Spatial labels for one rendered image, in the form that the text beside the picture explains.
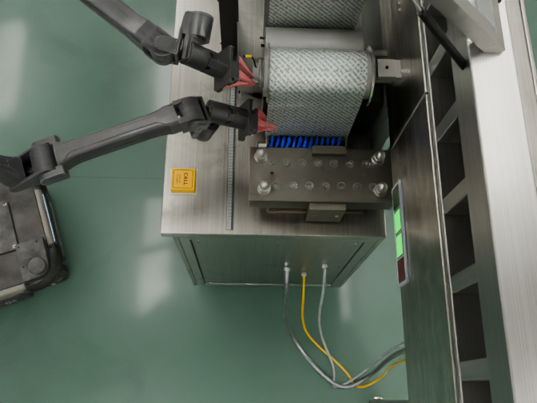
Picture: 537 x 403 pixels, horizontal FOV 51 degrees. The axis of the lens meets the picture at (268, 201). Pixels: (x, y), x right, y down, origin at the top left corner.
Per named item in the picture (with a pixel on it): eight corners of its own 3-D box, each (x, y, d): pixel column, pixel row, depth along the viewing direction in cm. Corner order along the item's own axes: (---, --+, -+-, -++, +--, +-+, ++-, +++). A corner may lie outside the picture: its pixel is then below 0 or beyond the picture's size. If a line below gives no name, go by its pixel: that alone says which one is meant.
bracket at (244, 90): (239, 117, 175) (238, 61, 146) (260, 117, 175) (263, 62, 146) (239, 131, 173) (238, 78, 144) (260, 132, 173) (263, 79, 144)
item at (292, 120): (264, 135, 160) (268, 103, 142) (347, 137, 161) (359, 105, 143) (264, 137, 160) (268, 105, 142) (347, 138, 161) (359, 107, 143)
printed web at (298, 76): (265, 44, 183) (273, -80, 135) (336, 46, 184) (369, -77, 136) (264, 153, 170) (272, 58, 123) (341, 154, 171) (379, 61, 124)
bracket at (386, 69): (375, 61, 139) (377, 57, 138) (399, 62, 140) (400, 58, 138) (376, 79, 138) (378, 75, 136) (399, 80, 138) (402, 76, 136)
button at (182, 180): (173, 170, 168) (171, 167, 165) (196, 171, 168) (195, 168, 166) (171, 193, 165) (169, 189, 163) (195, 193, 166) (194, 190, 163)
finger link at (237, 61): (244, 101, 143) (215, 89, 137) (244, 77, 145) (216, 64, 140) (262, 91, 138) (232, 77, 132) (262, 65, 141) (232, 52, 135)
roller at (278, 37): (264, 44, 158) (265, 17, 147) (353, 46, 159) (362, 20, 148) (264, 81, 154) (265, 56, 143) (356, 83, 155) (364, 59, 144)
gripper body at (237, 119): (244, 142, 152) (219, 137, 148) (244, 109, 155) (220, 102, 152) (255, 133, 146) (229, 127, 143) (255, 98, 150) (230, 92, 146)
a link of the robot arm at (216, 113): (208, 112, 141) (208, 93, 144) (198, 127, 146) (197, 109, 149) (233, 117, 144) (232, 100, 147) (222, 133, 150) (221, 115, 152)
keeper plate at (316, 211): (304, 214, 164) (309, 202, 153) (339, 215, 164) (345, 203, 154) (305, 223, 163) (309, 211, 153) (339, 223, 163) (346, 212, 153)
